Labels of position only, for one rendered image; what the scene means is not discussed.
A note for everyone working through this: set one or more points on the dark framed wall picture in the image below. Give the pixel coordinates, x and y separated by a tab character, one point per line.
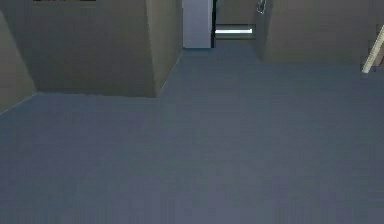
64	1

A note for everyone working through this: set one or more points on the pale grey room door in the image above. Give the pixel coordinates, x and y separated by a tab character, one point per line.
196	23

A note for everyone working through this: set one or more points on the grey open room door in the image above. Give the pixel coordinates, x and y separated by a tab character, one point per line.
263	33

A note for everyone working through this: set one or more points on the cream furniture leg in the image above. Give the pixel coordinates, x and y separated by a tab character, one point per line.
373	50

